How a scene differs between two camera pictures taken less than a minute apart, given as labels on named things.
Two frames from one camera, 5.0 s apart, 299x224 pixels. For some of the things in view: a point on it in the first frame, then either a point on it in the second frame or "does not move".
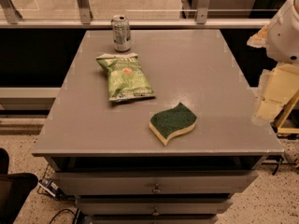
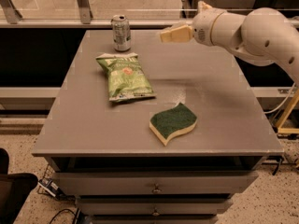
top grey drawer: [116, 183] does not move
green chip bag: [127, 78] does not move
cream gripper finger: [261, 38] -> [201, 6]
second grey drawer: [152, 206] does not move
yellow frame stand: [284, 116] does not move
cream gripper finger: [267, 109] -> [179, 35]
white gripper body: [284, 37] -> [202, 26]
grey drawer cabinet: [104, 154] does not move
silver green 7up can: [121, 31] does not move
